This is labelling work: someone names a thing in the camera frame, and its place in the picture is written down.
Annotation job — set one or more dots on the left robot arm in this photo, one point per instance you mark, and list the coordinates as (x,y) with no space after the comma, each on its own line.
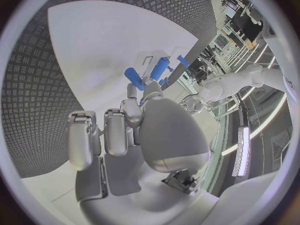
(236,82)

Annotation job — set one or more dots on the white task board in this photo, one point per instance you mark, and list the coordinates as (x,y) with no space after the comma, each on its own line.
(105,41)

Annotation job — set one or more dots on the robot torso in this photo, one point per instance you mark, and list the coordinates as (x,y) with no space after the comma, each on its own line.
(278,46)

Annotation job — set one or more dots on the blue peg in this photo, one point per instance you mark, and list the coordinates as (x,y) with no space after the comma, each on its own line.
(183,60)

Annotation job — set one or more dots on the long blue cylinder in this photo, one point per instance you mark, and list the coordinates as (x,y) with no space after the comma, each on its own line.
(158,68)

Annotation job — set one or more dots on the desk with black screen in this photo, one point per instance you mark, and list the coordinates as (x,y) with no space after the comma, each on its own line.
(248,25)

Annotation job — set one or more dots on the small blue block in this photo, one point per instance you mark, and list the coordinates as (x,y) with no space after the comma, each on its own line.
(163,81)

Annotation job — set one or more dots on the glowing light bar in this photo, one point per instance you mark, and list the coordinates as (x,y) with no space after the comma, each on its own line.
(241,151)

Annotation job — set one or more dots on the small blue plug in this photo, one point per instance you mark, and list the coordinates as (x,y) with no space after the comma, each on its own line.
(170,68)

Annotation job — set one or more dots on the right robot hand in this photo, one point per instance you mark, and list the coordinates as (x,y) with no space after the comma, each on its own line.
(168,135)

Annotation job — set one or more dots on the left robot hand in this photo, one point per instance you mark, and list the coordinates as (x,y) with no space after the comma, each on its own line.
(195,106)

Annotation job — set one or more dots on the short blue cylinder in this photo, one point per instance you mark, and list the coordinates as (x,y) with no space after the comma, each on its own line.
(132,77)

